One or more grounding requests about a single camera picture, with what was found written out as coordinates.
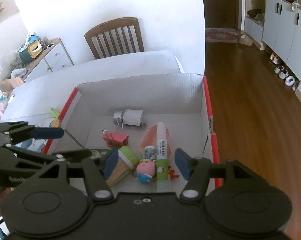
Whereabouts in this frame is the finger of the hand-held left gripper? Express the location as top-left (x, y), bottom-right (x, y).
top-left (0, 121), bottom-right (64, 145)
top-left (5, 147), bottom-right (111, 170)

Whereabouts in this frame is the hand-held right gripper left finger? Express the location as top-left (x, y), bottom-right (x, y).
top-left (38, 149), bottom-right (119, 202)

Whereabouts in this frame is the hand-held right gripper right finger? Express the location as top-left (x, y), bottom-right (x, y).
top-left (175, 148), bottom-right (274, 202)

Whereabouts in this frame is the wooden cylinder with green cap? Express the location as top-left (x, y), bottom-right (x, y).
top-left (105, 145), bottom-right (140, 187)

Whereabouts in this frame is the white tube with green label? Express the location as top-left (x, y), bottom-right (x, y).
top-left (155, 122), bottom-right (172, 193)

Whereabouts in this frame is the teal hair clip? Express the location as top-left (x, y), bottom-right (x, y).
top-left (142, 145), bottom-right (158, 160)

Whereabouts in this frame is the pink doll keychain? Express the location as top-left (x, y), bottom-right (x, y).
top-left (134, 159), bottom-right (157, 185)

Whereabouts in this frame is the pink cup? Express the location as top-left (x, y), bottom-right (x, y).
top-left (140, 125), bottom-right (173, 160)

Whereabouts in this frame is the grey roll with clip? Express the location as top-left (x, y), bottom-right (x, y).
top-left (113, 109), bottom-right (147, 128)

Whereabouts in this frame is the red cardboard box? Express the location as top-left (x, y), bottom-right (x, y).
top-left (42, 73), bottom-right (221, 193)

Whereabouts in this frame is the small red toy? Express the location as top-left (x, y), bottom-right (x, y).
top-left (167, 165), bottom-right (179, 180)

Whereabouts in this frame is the brown cardboard box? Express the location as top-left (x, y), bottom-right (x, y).
top-left (1, 78), bottom-right (24, 92)

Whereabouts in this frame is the white plastic bag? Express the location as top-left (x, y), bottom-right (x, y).
top-left (10, 68), bottom-right (27, 78)

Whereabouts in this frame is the white sideboard with wooden top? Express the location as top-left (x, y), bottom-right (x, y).
top-left (23, 38), bottom-right (74, 83)

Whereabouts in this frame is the green yellow storage box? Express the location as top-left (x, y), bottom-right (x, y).
top-left (19, 41), bottom-right (43, 63)

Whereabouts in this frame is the wooden chair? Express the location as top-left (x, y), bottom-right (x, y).
top-left (85, 17), bottom-right (144, 60)

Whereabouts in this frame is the red patterned rug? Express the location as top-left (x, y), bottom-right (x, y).
top-left (205, 28), bottom-right (241, 43)

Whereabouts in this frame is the dark brown door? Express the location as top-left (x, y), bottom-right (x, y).
top-left (202, 0), bottom-right (238, 29)

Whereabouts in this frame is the white wall cabinet unit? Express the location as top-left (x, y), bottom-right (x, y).
top-left (244, 0), bottom-right (301, 98)

